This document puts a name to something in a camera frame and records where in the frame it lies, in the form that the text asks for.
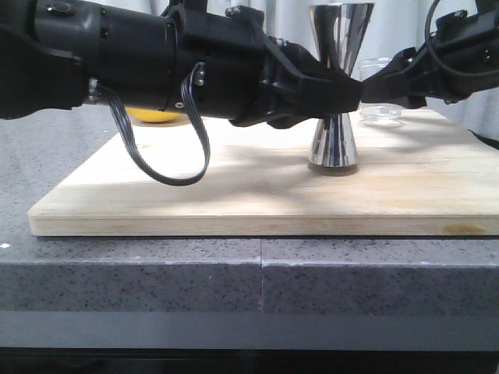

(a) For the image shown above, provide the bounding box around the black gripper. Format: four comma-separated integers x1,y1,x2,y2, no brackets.
361,7,498,109
167,1,362,128

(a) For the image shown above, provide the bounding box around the clear glass beaker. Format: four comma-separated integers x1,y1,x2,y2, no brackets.
358,57,402,124

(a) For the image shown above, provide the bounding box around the steel hourglass jigger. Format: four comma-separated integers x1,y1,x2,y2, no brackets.
310,2,374,168

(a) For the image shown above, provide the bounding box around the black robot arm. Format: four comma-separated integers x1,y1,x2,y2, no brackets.
1,1,362,129

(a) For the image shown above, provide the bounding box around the wooden cutting board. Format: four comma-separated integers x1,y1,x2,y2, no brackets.
28,110,498,236

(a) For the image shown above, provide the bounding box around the yellow lemon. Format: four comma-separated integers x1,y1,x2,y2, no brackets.
126,108,182,124

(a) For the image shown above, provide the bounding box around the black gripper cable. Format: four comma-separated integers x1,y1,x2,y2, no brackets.
424,0,499,77

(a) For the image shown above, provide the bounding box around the black ribbon cable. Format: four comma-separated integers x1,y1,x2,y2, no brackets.
90,61,212,186

